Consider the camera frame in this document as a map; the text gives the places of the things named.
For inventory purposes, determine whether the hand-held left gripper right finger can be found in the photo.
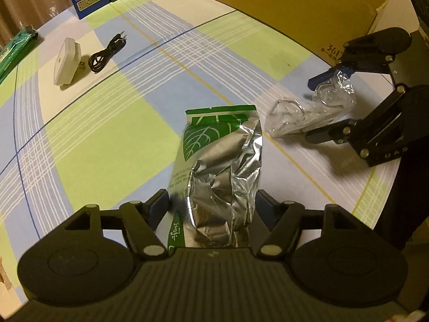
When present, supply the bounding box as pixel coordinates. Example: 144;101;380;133
256;189;371;259

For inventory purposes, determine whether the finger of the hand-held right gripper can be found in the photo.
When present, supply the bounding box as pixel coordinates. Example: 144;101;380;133
308;27;412;95
306;119;360;145

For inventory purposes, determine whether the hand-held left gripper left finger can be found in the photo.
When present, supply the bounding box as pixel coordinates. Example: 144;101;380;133
65;189;170;260

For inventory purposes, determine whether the clear plastic bag with rings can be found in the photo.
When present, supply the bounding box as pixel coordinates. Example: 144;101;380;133
265;70;356;138

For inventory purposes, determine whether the green and silver foil bag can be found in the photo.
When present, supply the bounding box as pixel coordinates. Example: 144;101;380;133
167;105;262;249

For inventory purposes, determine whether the brown cardboard box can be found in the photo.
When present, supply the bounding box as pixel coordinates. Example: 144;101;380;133
202;0;389;71

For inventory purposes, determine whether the dark object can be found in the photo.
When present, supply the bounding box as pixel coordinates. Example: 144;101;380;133
405;0;429;44

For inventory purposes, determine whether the white plug adapter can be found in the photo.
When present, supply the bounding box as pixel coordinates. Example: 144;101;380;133
54;38;86;87

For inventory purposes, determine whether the green flat packet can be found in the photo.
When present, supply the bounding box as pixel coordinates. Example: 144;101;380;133
0;25;38;84

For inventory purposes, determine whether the brown curtain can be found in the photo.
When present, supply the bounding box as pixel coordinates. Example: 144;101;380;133
0;0;72;46

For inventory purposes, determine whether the black audio cable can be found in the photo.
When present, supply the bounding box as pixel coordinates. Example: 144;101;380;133
88;31;130;74

